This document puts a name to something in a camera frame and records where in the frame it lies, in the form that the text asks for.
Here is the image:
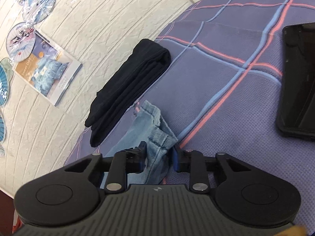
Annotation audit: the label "light blue denim jeans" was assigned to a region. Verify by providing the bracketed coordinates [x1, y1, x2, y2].
[106, 100, 178, 184]

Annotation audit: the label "purple plaid bed sheet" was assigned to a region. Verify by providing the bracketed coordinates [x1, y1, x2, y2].
[64, 0, 315, 231]

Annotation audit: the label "folded black garment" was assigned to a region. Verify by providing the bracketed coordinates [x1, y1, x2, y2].
[85, 39, 171, 147]

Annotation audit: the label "black tablet device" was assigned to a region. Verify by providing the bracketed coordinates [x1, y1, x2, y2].
[275, 22, 314, 141]

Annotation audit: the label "bedding advertisement poster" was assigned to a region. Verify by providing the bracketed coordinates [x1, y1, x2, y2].
[14, 31, 82, 106]

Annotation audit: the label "large blue paper fan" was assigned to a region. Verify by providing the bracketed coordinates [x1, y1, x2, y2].
[0, 116, 6, 142]

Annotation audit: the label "white floral paper fan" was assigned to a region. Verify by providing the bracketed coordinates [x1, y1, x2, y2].
[6, 22, 36, 63]

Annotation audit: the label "pale blue floral fan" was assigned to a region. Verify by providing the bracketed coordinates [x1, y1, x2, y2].
[17, 0, 56, 25]

